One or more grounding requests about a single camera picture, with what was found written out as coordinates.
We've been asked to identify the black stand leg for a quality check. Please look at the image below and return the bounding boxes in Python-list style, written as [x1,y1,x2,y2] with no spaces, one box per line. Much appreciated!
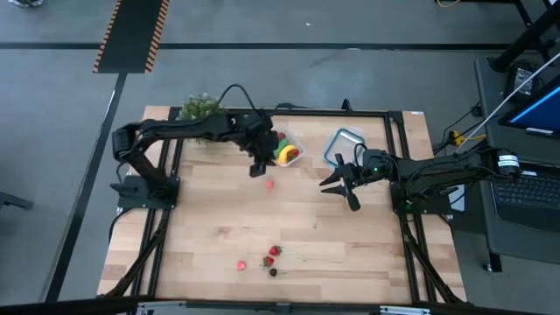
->
[487,0,560,74]

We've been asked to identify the black power brick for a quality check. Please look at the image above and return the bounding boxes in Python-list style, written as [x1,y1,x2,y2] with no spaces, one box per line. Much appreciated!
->
[502,59,544,104]

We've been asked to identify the potted green plant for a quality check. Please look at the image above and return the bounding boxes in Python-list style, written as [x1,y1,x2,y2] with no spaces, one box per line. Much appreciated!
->
[177,92,225,145]

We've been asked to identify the black striped floor ramp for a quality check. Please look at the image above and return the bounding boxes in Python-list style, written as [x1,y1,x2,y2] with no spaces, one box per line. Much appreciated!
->
[91,0,171,74]

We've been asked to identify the clear plastic tupperware container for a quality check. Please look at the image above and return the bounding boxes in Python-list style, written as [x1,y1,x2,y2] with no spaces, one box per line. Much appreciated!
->
[269,125,307,170]

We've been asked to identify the white cable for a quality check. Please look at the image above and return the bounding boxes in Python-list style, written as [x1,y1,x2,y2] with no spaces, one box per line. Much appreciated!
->
[456,52,560,153]

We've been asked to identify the silver metal bracket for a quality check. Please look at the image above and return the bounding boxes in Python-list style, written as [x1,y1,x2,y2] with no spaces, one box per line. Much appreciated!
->
[378,304,432,315]
[135,300,188,315]

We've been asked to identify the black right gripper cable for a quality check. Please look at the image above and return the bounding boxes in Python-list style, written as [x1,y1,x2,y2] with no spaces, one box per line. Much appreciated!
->
[353,142,371,170]

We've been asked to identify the grey side desk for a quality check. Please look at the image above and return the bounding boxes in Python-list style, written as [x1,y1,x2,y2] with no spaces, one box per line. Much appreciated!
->
[473,56,560,266]

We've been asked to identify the yellow toy banana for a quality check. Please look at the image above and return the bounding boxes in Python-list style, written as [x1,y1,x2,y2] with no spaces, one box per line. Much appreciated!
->
[277,144,299,166]

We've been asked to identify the grey chair base leg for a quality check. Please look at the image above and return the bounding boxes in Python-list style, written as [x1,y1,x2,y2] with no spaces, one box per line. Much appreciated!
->
[0,191,35,212]

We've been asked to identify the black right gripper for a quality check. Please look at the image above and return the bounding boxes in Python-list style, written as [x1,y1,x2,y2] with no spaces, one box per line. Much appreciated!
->
[318,149,393,213]

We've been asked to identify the black laptop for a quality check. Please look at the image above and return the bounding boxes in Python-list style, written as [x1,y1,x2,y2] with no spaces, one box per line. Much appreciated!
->
[489,168,560,233]

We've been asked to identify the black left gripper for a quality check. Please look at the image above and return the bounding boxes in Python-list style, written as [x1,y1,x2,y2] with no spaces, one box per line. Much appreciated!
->
[238,112,282,179]

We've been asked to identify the clear lid with teal rim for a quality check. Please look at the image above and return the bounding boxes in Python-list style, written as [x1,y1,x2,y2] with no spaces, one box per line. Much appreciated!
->
[322,126,368,170]

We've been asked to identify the monitor with blue screen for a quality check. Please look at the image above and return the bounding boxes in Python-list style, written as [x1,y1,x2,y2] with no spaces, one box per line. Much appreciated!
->
[498,80,560,140]

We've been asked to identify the green toy vegetable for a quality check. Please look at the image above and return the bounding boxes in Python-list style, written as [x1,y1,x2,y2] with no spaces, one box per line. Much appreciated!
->
[273,138,290,159]

